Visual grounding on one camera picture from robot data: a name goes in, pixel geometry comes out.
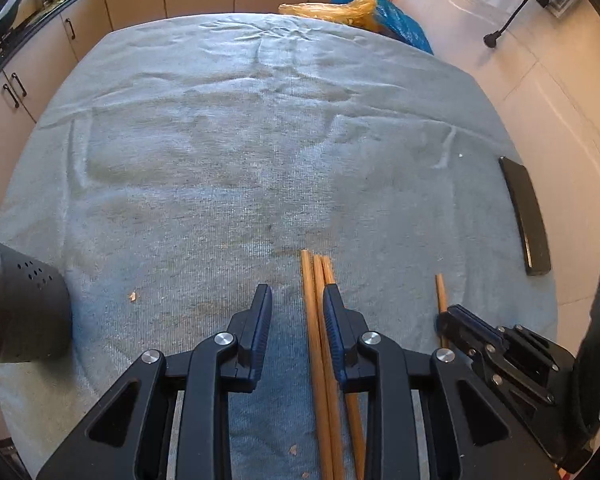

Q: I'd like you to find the blue towel tablecloth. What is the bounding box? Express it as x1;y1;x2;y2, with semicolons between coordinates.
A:
0;12;561;480

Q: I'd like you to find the black phone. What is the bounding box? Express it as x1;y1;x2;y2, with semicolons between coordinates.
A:
498;156;552;276

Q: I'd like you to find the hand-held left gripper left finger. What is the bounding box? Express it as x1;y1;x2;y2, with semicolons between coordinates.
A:
35;283;274;480

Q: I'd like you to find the black kitchen countertop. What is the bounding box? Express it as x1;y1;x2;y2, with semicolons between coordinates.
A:
0;0;181;101

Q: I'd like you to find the yellow plastic bag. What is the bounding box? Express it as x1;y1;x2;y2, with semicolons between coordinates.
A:
278;0;377;29

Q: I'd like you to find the white power strip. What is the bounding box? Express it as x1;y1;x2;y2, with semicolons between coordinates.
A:
536;0;582;17

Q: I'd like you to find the black power cable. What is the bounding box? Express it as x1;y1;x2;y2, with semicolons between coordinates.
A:
482;0;569;51

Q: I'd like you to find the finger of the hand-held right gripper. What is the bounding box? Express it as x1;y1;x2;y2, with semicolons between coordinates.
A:
435;304;575;407

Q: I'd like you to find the dark grey utensil holder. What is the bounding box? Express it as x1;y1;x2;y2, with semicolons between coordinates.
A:
0;233;74;365

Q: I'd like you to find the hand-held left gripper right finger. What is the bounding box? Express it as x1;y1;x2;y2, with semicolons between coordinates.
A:
322;283;546;480

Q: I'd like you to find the blue plastic bag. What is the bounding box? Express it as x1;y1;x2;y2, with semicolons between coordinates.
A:
329;0;434;56

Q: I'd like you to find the wooden chopstick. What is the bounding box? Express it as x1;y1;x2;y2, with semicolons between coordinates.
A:
321;255;366;480
299;249;334;480
434;273;451;349
312;254;346;480

